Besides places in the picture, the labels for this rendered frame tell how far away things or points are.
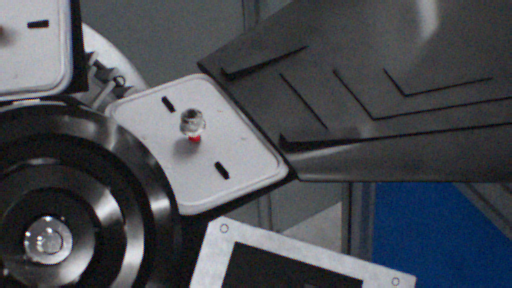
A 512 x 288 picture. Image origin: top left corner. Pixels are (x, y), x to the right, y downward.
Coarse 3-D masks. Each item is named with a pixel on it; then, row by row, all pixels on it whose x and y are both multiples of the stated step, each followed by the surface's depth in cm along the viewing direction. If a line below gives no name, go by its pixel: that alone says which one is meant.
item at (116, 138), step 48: (48, 96) 54; (0, 144) 42; (48, 144) 44; (96, 144) 44; (144, 144) 44; (0, 192) 42; (48, 192) 44; (96, 192) 44; (144, 192) 44; (0, 240) 43; (96, 240) 45; (144, 240) 45
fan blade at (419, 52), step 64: (320, 0) 58; (384, 0) 58; (448, 0) 58; (256, 64) 54; (320, 64) 54; (384, 64) 55; (448, 64) 55; (256, 128) 52; (320, 128) 52; (384, 128) 52; (448, 128) 53
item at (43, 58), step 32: (0, 0) 48; (32, 0) 47; (64, 0) 46; (0, 32) 48; (32, 32) 47; (64, 32) 46; (0, 64) 48; (32, 64) 47; (64, 64) 46; (0, 96) 48; (32, 96) 47
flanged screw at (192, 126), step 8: (184, 112) 50; (192, 112) 51; (200, 112) 50; (184, 120) 50; (192, 120) 50; (200, 120) 50; (184, 128) 50; (192, 128) 50; (200, 128) 51; (192, 136) 51
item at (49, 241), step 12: (36, 228) 43; (48, 228) 43; (60, 228) 43; (36, 240) 43; (48, 240) 43; (60, 240) 43; (72, 240) 44; (36, 252) 43; (48, 252) 43; (60, 252) 43; (48, 264) 43
